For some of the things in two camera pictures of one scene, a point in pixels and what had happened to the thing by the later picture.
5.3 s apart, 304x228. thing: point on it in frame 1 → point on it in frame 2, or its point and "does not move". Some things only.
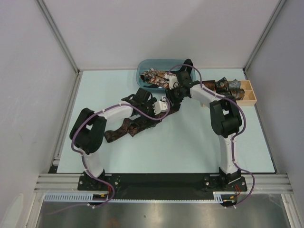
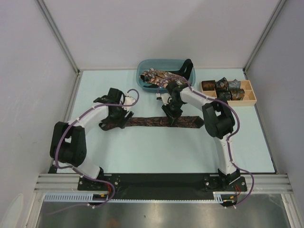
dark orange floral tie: [135, 124] → [155, 122]
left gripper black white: [152, 103] → [121, 122]
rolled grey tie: [234, 84] does not move
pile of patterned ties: [157, 78] does not move
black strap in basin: [188, 61] does not move
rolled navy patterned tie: [227, 93] does not move
